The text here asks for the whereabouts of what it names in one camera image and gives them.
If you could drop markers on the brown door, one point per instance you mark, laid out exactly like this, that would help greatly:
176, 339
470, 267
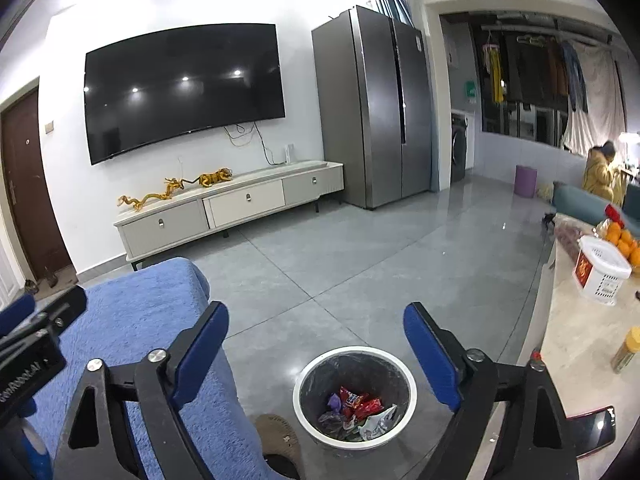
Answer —
30, 185

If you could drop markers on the bag of oranges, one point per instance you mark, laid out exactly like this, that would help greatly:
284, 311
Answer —
625, 240

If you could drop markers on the dark hanging clothes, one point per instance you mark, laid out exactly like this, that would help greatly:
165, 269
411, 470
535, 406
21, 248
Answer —
535, 67

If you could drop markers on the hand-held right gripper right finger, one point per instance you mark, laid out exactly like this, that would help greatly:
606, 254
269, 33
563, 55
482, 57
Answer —
430, 355

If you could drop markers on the white hanging sheet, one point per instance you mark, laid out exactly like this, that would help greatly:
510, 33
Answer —
600, 105

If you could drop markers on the black phone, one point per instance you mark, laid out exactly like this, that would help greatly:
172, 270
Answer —
595, 432

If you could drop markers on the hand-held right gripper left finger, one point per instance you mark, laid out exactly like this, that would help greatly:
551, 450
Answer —
197, 355

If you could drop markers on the purple bucket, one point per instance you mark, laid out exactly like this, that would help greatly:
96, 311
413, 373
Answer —
526, 181

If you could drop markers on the brown slipper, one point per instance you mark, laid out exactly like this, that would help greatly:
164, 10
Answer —
277, 437

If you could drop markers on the white plastic basket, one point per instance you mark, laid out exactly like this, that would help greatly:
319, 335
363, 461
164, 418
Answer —
600, 270

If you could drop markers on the teal sofa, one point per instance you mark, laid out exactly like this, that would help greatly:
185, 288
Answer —
580, 202

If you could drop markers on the white television stand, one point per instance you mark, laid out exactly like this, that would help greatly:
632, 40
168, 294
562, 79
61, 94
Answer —
240, 200

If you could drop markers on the yellow cap bottle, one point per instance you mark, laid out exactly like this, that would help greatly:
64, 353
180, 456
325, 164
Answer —
627, 352

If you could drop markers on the pink red snack packet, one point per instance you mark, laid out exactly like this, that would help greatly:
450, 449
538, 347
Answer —
369, 406

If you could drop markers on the purple snack packet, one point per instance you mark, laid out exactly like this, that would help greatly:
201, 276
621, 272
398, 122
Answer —
334, 402

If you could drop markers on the shoes by door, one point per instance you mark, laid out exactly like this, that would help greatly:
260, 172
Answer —
47, 280

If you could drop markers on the white rim trash bin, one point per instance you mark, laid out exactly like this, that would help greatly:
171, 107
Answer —
305, 395

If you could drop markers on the wall switch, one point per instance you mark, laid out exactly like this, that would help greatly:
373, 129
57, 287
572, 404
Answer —
48, 125

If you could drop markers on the blue curtain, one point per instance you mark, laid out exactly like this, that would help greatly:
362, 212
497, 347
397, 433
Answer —
395, 5

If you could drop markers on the white floor cabinet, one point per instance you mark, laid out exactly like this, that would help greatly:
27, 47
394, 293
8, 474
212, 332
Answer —
6, 275

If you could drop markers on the grey washing machine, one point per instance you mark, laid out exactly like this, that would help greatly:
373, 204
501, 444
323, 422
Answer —
460, 147

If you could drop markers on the blue rug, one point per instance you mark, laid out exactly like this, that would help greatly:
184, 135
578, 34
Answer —
130, 310

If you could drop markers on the green wall sign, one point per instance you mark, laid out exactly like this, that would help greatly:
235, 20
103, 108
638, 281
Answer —
470, 89

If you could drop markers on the gold tiger ornament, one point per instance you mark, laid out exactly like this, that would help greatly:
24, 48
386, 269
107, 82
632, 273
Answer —
215, 177

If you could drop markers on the white marble coffee table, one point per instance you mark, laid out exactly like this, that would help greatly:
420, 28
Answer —
575, 360

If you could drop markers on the yellow hanging garment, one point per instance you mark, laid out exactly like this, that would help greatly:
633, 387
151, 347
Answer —
496, 75

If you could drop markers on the white router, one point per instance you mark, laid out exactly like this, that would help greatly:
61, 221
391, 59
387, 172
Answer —
289, 154

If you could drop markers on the black wall television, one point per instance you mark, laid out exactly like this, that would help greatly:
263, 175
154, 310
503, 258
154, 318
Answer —
185, 90

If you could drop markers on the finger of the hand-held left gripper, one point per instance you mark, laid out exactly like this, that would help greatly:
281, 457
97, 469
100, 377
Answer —
15, 310
62, 312

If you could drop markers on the silver foil packet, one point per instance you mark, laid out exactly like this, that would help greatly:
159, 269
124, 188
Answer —
379, 422

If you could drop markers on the grey double door fridge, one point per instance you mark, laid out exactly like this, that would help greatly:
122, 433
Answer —
370, 110

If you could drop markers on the pale yellow bag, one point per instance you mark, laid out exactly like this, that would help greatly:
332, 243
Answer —
544, 191

